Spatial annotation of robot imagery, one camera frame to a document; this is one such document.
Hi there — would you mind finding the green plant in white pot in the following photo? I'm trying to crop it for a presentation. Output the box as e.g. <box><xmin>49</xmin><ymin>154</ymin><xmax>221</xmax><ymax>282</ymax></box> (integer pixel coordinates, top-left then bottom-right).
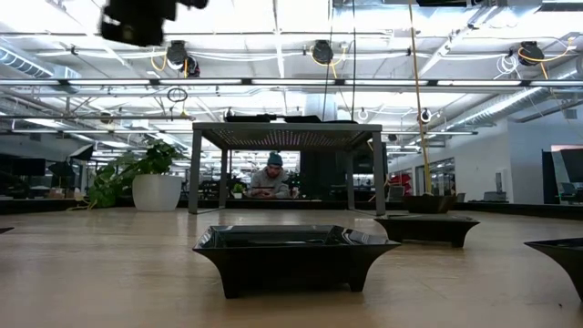
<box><xmin>67</xmin><ymin>138</ymin><xmax>186</xmax><ymax>213</ymax></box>

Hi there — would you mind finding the grey perforated metal shelf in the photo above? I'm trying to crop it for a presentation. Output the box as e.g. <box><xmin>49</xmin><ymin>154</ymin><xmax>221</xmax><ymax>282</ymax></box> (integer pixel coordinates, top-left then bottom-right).
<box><xmin>188</xmin><ymin>121</ymin><xmax>387</xmax><ymax>217</ymax></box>

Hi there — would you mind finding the dark desk monitor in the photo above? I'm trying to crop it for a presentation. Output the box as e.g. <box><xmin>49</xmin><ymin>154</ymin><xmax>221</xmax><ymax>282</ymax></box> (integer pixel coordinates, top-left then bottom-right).
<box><xmin>11</xmin><ymin>157</ymin><xmax>47</xmax><ymax>178</ymax></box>

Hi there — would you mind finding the person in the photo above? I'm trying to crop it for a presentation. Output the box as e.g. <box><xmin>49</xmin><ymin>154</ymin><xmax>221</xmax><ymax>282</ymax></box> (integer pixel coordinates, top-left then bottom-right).
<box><xmin>247</xmin><ymin>150</ymin><xmax>293</xmax><ymax>200</ymax></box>

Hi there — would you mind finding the black ceiling cable reel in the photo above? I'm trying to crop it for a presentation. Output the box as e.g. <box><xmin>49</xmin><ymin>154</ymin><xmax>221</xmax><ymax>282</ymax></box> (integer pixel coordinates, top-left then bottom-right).
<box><xmin>517</xmin><ymin>40</ymin><xmax>546</xmax><ymax>67</ymax></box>
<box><xmin>311</xmin><ymin>39</ymin><xmax>336</xmax><ymax>66</ymax></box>
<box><xmin>165</xmin><ymin>39</ymin><xmax>201</xmax><ymax>78</ymax></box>

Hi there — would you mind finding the hanging black cable loop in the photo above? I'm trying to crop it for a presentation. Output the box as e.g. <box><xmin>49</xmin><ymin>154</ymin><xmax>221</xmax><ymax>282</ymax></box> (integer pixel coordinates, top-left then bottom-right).
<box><xmin>166</xmin><ymin>86</ymin><xmax>189</xmax><ymax>104</ymax></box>

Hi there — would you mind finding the silver ventilation duct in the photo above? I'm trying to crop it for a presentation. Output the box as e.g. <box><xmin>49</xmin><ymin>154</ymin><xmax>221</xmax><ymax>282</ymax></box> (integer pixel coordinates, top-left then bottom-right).
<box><xmin>444</xmin><ymin>84</ymin><xmax>583</xmax><ymax>133</ymax></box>
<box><xmin>0</xmin><ymin>45</ymin><xmax>83</xmax><ymax>81</ymax></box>

